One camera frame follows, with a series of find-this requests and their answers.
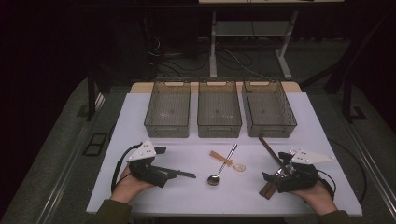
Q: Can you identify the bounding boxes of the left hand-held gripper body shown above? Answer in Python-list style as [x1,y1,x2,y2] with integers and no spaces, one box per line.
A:
[127,139,171,189]

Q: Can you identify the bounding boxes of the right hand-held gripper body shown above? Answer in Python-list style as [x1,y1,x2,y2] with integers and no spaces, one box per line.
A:
[275,148,335,194]

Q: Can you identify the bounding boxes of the brown-handled metal utensil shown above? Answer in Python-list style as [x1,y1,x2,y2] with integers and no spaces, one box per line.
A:
[259,166,290,200]

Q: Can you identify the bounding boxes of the brown chopstick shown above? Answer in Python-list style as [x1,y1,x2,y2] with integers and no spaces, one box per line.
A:
[258,137,289,171]

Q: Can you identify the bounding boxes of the translucent grey plastic bin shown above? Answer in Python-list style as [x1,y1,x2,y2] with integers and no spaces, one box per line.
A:
[241,78,298,139]
[143,78,192,139]
[196,78,243,139]

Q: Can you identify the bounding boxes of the metal spoon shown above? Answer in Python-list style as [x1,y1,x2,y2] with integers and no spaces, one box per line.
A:
[206,143,238,187]

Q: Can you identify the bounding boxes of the person's left hand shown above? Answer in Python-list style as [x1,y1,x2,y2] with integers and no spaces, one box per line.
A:
[110,164,155,204]

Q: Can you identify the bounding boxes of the person's right hand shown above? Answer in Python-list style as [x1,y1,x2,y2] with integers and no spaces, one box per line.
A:
[288,178,339,217]

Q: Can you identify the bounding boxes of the white table mat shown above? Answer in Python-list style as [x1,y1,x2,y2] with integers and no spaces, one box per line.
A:
[86,91,363,217]

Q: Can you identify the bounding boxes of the black metal stand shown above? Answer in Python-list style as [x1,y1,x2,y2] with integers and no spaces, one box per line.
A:
[325,12,368,124]

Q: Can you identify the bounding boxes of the black rectangular floor frame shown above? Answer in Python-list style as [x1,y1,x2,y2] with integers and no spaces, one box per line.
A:
[82,133,109,157]

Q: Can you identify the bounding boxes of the thin black cable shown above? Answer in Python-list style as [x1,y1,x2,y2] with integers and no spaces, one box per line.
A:
[328,138,368,204]

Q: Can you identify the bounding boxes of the metal floor rail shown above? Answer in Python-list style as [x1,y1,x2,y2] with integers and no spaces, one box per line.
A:
[342,118,396,213]
[36,92,106,224]

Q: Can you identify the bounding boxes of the black floor cables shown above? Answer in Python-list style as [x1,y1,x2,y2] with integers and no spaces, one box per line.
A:
[146,31,260,78]

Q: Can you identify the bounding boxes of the white desk with metal frame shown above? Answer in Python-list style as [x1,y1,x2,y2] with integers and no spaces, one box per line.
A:
[198,0,345,80]

